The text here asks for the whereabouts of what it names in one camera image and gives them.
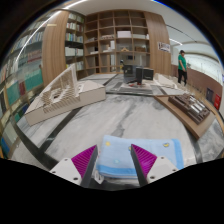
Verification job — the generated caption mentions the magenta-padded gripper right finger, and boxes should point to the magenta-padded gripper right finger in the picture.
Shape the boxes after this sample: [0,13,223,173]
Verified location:
[130,143,179,188]

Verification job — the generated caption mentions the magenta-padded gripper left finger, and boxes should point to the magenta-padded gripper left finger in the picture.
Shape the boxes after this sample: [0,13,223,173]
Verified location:
[49,144,100,189]

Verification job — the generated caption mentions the light blue towel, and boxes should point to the light blue towel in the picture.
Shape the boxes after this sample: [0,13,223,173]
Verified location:
[95,134,185,179]

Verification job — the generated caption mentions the wooden model base board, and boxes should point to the wooden model base board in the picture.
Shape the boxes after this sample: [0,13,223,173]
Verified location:
[153,94,217,140]

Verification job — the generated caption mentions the dark brown architectural model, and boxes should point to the dark brown architectural model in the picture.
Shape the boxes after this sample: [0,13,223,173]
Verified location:
[168,93,212,126]

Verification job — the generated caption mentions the small white architectural model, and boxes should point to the small white architectural model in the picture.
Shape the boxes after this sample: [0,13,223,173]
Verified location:
[153,73,178,89]

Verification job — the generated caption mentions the red bin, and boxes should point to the red bin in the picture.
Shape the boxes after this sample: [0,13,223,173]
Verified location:
[213,93,222,111]

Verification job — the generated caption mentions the person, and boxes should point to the person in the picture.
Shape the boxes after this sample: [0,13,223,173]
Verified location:
[177,49,189,86]

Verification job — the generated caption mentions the glass-fronted bookshelf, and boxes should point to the glass-fronted bookshelf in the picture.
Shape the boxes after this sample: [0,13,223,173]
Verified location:
[0,19,44,158]

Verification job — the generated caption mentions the wooden shelf unit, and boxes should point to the wooden shelf unit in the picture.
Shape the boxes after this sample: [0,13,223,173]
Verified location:
[41,9,172,88]

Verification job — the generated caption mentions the wall poster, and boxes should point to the wall poster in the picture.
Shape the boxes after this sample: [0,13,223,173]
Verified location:
[157,41,172,54]

